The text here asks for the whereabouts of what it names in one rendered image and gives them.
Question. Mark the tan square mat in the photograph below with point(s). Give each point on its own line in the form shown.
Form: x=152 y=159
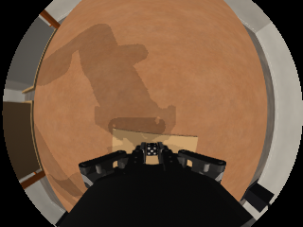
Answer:
x=128 y=140

